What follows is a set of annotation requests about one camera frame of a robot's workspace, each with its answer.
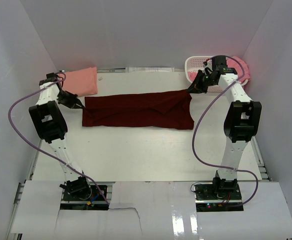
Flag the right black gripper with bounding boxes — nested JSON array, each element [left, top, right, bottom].
[[186, 70, 217, 95]]

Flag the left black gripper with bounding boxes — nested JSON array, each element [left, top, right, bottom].
[[56, 90, 83, 109]]

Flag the dark red t shirt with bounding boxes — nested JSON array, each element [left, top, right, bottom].
[[82, 89, 194, 130]]

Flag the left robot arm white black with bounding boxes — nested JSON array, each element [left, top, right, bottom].
[[28, 72, 92, 200]]

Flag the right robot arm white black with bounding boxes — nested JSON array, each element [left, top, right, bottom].
[[187, 55, 262, 200]]

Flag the folded salmon pink t shirt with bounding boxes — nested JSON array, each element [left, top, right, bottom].
[[62, 67, 98, 97]]

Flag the white plastic basket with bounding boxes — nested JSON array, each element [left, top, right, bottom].
[[185, 55, 227, 94]]

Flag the pink t shirt in basket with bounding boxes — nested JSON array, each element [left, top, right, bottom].
[[184, 56, 251, 86]]

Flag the white paper sheets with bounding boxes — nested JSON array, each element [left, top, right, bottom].
[[125, 67, 175, 73]]

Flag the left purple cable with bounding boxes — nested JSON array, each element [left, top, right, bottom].
[[7, 71, 110, 205]]

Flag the purple cable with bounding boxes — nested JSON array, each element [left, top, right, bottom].
[[192, 55, 259, 206], [7, 71, 110, 205]]

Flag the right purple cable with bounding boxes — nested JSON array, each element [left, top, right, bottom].
[[192, 55, 259, 206]]

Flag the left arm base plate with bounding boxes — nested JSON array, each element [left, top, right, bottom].
[[60, 184, 109, 211]]

